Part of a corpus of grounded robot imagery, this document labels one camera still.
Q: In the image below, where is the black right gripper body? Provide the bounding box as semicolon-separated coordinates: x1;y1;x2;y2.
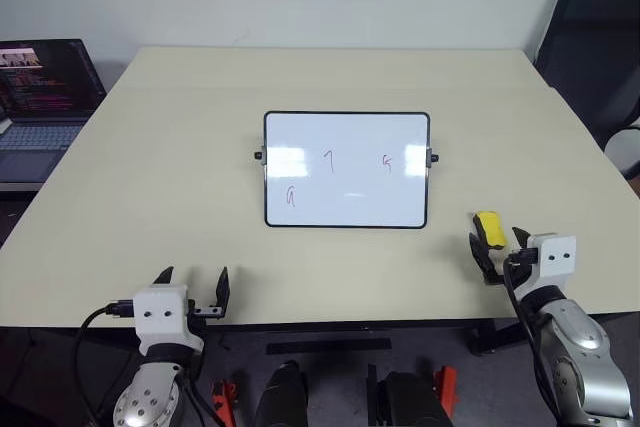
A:
482;247;539;289

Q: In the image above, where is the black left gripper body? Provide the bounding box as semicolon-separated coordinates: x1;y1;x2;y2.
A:
186;297;225;336

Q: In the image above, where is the yellow and black eraser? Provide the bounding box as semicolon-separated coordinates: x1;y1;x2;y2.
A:
472;210;508;251

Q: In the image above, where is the black table leg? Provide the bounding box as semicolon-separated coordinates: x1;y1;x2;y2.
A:
466;317;532;357

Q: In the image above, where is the red plastic part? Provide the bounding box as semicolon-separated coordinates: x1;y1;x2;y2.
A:
432;366;460;419
209;378;240;427

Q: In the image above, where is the dark rounded shape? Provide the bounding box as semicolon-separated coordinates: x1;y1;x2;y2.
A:
366;363;455;427
253;360;309;427

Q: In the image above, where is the white curved chair armrest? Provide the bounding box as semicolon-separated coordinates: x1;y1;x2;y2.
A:
603;125;640;179

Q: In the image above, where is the small white framed whiteboard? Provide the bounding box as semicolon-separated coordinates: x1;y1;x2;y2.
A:
252;110;441;230

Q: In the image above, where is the black mesh office chair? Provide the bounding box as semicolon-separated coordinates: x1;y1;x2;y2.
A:
531;0;640;179

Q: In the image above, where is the open grey laptop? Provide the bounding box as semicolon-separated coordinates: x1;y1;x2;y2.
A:
0;38;108;193

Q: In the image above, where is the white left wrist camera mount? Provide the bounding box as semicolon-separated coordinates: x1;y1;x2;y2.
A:
132;283;205;354

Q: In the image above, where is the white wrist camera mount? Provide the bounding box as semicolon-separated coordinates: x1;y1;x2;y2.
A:
526;231;578;294
132;283;205;354

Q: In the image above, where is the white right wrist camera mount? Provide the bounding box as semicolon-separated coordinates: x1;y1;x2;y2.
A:
526;231;578;294

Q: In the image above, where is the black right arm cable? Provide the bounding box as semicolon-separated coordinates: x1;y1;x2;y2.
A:
503;249;557;411

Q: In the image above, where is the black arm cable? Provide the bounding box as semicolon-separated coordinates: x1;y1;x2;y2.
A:
503;249;557;411
73;299;137;427

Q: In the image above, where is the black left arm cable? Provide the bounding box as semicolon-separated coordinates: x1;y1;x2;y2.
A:
73;299;137;427

